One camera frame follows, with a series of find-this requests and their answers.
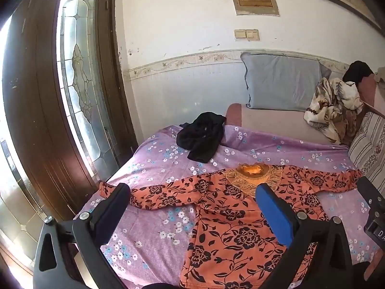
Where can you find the striped floral cushion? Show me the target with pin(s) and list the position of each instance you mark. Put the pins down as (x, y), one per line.
(367, 150)

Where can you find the orange black floral blouse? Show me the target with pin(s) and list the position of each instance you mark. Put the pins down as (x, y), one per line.
(230, 243)

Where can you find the reddish wooden headboard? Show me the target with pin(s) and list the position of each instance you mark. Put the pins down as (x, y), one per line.
(370, 95)

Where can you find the purple floral bed sheet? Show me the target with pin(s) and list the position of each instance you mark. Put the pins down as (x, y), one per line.
(140, 257)

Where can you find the black crumpled garment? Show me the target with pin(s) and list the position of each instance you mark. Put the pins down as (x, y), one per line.
(202, 137)

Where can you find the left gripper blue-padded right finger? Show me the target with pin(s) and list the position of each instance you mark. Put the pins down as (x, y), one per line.
(331, 266)

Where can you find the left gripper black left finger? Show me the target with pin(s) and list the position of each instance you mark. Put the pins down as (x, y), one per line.
(54, 262)

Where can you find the black cloth on headboard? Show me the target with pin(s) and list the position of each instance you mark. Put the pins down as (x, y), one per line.
(356, 72)

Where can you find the beige brown patterned blanket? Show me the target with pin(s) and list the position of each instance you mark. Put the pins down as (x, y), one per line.
(334, 110)

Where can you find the beige wall light switch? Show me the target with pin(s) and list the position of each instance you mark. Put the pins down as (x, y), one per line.
(240, 34)

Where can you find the grey pillow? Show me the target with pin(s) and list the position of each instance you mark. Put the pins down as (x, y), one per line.
(278, 82)

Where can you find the khaki garment on headboard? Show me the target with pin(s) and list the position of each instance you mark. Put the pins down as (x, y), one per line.
(379, 77)

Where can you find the pink mattress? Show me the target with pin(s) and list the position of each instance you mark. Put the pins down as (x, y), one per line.
(289, 124)

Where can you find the brown wooden glass door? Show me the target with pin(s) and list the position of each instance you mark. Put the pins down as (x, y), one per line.
(64, 100)

